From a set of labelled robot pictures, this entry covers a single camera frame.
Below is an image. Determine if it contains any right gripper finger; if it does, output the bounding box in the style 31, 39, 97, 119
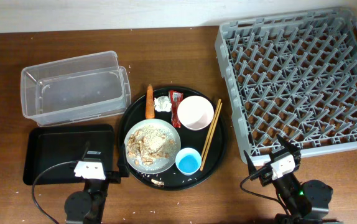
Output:
244, 151, 257, 176
276, 135, 300, 153

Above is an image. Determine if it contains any grey plate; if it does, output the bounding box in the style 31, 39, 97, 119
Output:
124, 119, 181, 174

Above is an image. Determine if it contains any wooden chopstick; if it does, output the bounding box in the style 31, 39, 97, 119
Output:
200, 101, 222, 171
201, 99, 221, 158

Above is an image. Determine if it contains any orange carrot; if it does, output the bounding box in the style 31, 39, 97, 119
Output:
145, 85, 155, 119

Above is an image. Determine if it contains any blue cup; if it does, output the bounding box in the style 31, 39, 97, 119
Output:
175, 147, 202, 175

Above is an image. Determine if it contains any white tissue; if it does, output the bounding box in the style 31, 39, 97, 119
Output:
154, 96, 172, 112

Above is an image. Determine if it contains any pink bowl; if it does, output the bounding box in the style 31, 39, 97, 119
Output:
177, 96, 215, 131

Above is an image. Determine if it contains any red snack wrapper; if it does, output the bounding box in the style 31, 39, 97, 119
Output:
169, 90, 183, 128

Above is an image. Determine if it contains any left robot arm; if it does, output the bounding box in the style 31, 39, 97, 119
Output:
64, 142, 129, 223

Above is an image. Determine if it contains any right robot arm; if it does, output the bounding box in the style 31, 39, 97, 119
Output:
239, 135, 333, 223

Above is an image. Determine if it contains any grey dishwasher rack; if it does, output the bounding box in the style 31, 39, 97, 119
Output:
215, 7, 357, 166

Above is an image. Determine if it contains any peanut on tray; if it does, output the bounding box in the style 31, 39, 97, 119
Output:
151, 179, 164, 186

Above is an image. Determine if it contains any black rectangular tray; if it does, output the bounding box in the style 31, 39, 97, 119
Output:
23, 124, 114, 185

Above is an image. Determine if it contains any clear plastic bin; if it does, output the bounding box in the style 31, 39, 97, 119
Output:
21, 51, 131, 126

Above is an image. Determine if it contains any round black tray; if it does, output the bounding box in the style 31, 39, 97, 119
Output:
117, 95, 228, 190

